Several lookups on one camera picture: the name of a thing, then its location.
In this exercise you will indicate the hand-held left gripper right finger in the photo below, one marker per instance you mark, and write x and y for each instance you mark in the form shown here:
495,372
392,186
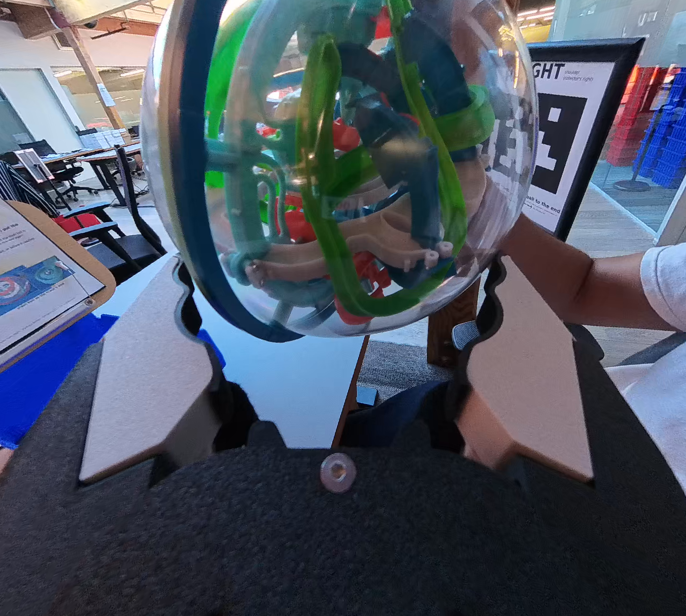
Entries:
530,385

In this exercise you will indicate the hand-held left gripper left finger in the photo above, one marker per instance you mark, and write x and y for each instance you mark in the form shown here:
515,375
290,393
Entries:
144,385

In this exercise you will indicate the clear plastic maze ball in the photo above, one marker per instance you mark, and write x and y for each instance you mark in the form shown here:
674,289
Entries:
343,144

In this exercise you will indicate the person's right forearm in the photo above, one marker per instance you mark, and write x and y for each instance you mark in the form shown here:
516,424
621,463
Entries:
579,273

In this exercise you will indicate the large blue plastic bin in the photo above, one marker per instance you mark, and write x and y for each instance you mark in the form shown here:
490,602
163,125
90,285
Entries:
37,391

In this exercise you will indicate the black office chair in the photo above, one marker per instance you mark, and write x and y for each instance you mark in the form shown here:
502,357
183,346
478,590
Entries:
139,246

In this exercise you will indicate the clipboard with instruction sheet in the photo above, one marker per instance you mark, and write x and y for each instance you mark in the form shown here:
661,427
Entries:
37,278

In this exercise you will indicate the office desk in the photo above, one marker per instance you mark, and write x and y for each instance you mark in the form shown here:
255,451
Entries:
102,150

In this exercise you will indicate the stack of blue crates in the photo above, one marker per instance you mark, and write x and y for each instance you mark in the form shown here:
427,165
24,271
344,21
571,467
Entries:
667,155

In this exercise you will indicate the stack of red crates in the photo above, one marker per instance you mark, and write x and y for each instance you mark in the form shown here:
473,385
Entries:
632,128

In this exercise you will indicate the black framed marker sign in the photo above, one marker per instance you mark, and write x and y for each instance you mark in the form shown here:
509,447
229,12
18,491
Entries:
568,106

